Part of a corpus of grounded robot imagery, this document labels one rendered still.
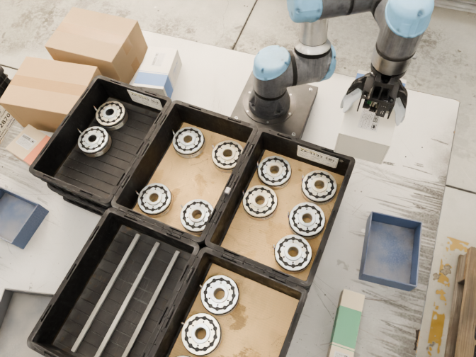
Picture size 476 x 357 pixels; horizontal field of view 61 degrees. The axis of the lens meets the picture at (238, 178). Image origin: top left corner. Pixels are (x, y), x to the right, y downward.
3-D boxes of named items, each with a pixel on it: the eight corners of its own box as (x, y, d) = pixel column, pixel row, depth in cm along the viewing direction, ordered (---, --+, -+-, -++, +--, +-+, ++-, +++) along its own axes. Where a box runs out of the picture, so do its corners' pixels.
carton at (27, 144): (16, 158, 152) (4, 148, 145) (39, 134, 156) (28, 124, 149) (46, 177, 147) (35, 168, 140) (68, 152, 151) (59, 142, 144)
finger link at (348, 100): (327, 115, 98) (354, 102, 90) (333, 96, 100) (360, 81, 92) (336, 122, 99) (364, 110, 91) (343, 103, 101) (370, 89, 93)
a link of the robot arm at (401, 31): (425, -24, 69) (446, 10, 65) (406, 25, 79) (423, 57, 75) (380, -15, 69) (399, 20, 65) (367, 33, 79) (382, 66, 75)
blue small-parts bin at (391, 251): (367, 218, 130) (371, 210, 123) (415, 229, 127) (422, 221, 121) (358, 279, 122) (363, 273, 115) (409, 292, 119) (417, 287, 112)
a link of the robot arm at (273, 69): (249, 75, 141) (248, 45, 129) (286, 69, 142) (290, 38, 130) (256, 101, 135) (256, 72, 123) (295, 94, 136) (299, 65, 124)
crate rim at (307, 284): (260, 130, 124) (259, 126, 121) (355, 161, 116) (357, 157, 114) (203, 247, 109) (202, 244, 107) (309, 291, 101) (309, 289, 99)
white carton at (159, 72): (168, 103, 157) (162, 89, 149) (139, 100, 159) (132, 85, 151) (182, 64, 165) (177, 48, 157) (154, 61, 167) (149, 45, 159)
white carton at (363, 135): (352, 91, 110) (358, 69, 102) (397, 102, 108) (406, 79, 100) (333, 151, 103) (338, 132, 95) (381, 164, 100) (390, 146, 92)
